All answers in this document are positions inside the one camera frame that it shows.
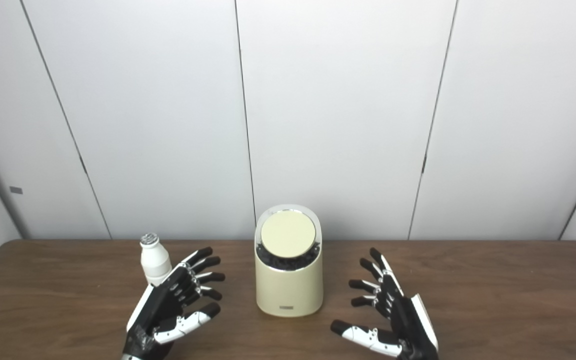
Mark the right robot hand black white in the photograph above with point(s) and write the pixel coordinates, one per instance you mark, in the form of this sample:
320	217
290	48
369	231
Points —
408	320

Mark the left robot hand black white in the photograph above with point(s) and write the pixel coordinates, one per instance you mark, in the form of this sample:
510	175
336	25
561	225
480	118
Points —
160	300

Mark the small white plastic bottle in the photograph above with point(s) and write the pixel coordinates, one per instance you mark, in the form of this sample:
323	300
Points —
155	262

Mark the cream-colored bin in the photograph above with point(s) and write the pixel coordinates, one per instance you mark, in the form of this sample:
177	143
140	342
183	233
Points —
289	290

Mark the round cream bin lid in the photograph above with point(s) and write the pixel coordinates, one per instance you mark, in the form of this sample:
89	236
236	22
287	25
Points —
288	233

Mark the black bin liner bag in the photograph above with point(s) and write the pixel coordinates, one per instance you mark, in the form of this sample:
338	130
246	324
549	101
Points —
268	260

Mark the small grey wall label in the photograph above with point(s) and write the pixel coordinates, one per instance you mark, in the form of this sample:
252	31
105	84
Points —
16	190

